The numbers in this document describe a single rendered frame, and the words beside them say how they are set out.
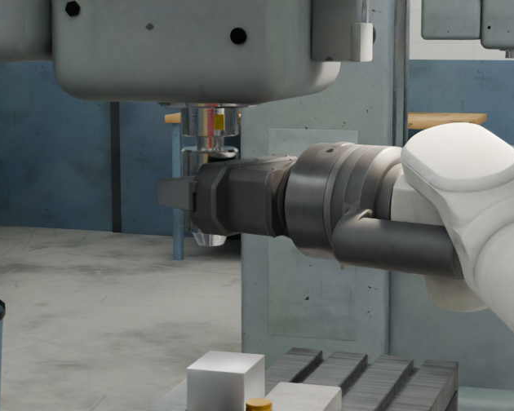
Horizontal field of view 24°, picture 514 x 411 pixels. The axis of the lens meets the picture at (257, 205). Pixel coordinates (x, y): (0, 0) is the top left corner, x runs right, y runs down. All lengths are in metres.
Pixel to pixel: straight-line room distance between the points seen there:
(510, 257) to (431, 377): 0.81
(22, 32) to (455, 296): 0.37
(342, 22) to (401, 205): 0.17
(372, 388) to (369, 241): 0.68
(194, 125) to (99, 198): 7.35
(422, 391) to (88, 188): 6.95
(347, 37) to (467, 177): 0.20
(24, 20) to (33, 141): 7.58
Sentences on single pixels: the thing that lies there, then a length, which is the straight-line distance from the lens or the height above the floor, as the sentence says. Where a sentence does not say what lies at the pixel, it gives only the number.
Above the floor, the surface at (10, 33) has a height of 1.36.
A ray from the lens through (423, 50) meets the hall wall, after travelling 7.53.
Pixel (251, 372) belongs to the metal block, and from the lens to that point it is 1.03.
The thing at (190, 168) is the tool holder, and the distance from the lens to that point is 0.96.
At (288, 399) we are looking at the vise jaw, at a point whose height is 1.04.
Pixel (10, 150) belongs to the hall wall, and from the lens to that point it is 8.59.
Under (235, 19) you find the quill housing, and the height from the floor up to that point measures 1.37.
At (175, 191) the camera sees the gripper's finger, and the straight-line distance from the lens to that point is 0.96.
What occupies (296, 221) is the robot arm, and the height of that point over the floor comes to 1.23.
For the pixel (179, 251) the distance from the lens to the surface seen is 7.20.
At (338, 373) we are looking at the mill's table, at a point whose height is 0.93.
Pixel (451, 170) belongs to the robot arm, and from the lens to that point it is 0.77.
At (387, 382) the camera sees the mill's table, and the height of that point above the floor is 0.93.
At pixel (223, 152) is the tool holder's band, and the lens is 0.95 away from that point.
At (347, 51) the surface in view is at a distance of 0.91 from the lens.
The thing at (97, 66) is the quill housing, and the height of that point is 1.34.
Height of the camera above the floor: 1.36
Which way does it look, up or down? 8 degrees down
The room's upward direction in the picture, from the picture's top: straight up
